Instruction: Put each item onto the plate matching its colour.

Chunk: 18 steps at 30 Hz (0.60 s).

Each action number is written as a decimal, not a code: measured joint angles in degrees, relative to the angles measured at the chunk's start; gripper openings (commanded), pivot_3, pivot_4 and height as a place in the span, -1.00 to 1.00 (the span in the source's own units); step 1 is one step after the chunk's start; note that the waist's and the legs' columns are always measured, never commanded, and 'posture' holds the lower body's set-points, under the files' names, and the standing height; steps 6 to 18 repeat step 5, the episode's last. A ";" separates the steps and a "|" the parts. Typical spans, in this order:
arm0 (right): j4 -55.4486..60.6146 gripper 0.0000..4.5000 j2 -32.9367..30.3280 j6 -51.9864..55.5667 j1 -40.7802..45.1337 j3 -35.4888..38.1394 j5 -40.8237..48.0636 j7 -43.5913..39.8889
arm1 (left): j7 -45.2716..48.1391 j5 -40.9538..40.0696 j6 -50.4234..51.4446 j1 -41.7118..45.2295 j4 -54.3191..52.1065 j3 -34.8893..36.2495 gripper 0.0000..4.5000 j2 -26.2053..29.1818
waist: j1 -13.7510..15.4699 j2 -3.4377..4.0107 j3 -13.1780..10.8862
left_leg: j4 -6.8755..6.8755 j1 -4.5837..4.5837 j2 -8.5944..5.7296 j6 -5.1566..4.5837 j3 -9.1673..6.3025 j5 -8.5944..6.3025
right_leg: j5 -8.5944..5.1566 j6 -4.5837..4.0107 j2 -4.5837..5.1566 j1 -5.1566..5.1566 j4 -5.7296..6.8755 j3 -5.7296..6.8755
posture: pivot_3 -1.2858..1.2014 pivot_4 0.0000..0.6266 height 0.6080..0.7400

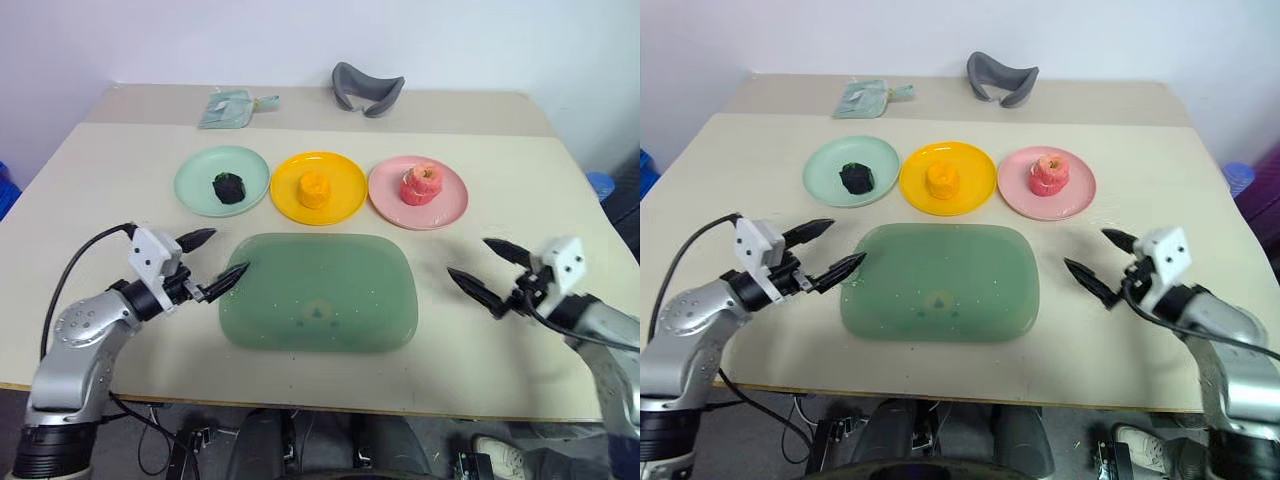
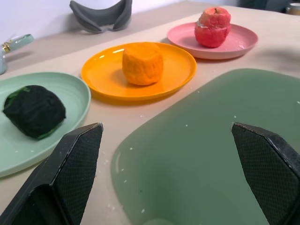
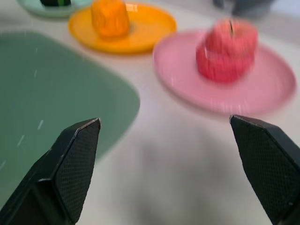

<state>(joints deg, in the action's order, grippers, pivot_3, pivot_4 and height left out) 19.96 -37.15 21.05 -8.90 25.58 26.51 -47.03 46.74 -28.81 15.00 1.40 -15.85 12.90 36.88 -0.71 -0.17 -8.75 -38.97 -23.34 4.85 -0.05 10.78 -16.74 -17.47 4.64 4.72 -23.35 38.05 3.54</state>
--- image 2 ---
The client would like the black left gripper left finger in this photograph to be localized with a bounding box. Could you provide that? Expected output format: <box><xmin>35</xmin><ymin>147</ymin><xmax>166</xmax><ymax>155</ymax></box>
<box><xmin>0</xmin><ymin>122</ymin><xmax>104</xmax><ymax>225</ymax></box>

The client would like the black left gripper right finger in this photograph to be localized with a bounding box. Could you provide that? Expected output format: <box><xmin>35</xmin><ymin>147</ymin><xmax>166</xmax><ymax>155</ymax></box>
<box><xmin>231</xmin><ymin>122</ymin><xmax>300</xmax><ymax>225</ymax></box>

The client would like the light green round plate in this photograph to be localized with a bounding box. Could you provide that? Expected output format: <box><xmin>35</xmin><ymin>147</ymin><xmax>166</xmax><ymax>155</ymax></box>
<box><xmin>0</xmin><ymin>72</ymin><xmax>91</xmax><ymax>178</ymax></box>

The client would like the orange round plate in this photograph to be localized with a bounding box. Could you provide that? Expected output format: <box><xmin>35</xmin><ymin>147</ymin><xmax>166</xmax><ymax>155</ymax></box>
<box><xmin>81</xmin><ymin>42</ymin><xmax>197</xmax><ymax>102</ymax></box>

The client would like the pink round plate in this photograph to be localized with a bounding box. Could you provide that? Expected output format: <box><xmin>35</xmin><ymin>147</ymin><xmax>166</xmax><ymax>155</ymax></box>
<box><xmin>167</xmin><ymin>22</ymin><xmax>259</xmax><ymax>60</ymax></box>

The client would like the dark green foam fruit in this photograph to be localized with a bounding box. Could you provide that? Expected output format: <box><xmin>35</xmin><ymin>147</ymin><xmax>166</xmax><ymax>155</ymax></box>
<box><xmin>2</xmin><ymin>84</ymin><xmax>67</xmax><ymax>140</ymax></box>

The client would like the green rectangular tray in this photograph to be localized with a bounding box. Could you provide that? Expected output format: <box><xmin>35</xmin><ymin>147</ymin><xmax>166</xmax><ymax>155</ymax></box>
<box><xmin>111</xmin><ymin>68</ymin><xmax>300</xmax><ymax>225</ymax></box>

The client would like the orange foam fruit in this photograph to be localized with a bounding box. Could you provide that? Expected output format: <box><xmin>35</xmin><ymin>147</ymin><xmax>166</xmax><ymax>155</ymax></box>
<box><xmin>122</xmin><ymin>42</ymin><xmax>164</xmax><ymax>86</ymax></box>

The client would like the red foam apple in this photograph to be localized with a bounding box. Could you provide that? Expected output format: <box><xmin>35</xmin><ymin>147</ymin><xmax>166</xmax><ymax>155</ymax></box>
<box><xmin>194</xmin><ymin>7</ymin><xmax>232</xmax><ymax>49</ymax></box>

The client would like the small round jar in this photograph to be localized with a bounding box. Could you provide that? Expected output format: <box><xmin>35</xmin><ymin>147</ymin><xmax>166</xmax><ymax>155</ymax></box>
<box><xmin>286</xmin><ymin>2</ymin><xmax>300</xmax><ymax>16</ymax></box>

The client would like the grey curved banana-shaped holder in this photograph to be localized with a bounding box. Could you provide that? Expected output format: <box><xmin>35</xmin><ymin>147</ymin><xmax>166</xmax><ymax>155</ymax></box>
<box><xmin>69</xmin><ymin>0</ymin><xmax>133</xmax><ymax>34</ymax></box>

